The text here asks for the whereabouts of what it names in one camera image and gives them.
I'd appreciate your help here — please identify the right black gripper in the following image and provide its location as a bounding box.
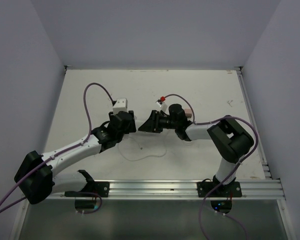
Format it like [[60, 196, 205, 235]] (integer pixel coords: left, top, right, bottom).
[[138, 110, 178, 134]]

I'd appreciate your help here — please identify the white cube power socket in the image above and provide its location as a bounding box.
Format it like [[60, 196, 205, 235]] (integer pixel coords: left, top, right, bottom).
[[135, 120, 145, 130]]

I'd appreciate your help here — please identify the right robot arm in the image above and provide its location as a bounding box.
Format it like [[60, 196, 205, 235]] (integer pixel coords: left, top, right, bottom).
[[138, 103, 259, 197]]

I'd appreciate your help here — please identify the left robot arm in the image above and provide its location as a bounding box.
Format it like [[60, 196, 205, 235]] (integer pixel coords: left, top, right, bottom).
[[14, 110, 136, 204]]

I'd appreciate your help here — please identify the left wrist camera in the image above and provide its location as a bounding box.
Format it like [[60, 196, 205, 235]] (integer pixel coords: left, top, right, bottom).
[[112, 98, 128, 115]]

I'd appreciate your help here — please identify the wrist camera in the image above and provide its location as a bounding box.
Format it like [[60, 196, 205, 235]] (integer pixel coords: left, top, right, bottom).
[[112, 98, 128, 115], [155, 96, 168, 113]]

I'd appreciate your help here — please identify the white usb cable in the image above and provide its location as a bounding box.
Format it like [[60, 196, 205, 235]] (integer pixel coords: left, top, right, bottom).
[[117, 129, 173, 162]]

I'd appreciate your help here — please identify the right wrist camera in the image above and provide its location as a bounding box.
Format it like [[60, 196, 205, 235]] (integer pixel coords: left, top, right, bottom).
[[155, 96, 168, 113]]

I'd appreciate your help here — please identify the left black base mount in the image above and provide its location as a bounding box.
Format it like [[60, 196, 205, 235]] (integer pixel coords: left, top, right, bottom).
[[64, 181, 110, 198]]

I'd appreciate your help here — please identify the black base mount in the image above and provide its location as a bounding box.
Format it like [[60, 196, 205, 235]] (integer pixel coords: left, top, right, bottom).
[[64, 181, 110, 198], [196, 178, 243, 198]]

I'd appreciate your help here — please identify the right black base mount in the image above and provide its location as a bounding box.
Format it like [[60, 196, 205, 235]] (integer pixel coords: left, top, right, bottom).
[[196, 178, 243, 198]]

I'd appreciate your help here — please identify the aluminium front rail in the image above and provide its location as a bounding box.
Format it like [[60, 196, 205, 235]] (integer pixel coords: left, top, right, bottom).
[[22, 177, 285, 200]]

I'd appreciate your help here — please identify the aluminium rail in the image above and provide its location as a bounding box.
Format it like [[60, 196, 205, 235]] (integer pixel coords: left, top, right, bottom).
[[22, 177, 285, 200], [235, 66, 273, 180]]

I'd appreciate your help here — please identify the aluminium right side rail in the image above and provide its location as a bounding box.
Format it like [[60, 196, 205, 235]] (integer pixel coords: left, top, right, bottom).
[[235, 66, 273, 180]]

